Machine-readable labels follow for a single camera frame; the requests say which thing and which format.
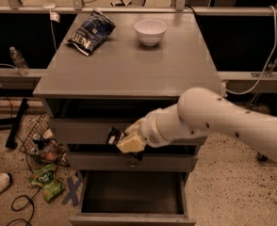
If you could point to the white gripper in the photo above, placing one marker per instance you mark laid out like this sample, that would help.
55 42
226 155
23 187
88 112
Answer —
149 128

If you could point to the dark rxbar chocolate wrapper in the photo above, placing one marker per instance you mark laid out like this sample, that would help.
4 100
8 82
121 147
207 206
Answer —
114 136

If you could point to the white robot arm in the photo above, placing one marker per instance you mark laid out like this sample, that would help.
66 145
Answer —
200 112

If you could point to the middle grey drawer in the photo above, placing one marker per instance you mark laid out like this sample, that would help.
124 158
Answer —
116 161

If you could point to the open bottom grey drawer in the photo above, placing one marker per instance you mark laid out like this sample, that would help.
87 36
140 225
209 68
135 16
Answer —
133 198

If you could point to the top grey drawer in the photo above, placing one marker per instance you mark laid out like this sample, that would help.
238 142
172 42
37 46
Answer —
82 131

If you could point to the grey drawer cabinet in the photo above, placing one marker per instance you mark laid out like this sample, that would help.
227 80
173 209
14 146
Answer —
124 79

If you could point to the grey tape cross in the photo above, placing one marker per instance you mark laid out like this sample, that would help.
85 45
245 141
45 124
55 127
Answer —
71 195

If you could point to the green snack bag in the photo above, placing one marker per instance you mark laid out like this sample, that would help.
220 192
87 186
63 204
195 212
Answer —
46 179

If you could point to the white ceramic bowl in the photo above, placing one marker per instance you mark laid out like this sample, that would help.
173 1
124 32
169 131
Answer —
150 32

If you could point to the blue chip bag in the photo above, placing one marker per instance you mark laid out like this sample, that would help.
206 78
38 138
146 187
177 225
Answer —
92 33

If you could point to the black bar on floor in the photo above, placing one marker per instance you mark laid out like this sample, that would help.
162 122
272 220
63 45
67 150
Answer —
11 143

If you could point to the clear plastic water bottle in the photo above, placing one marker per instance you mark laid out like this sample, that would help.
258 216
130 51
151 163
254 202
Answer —
19 61

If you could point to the wire basket with items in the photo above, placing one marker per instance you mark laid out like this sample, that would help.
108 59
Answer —
40 144

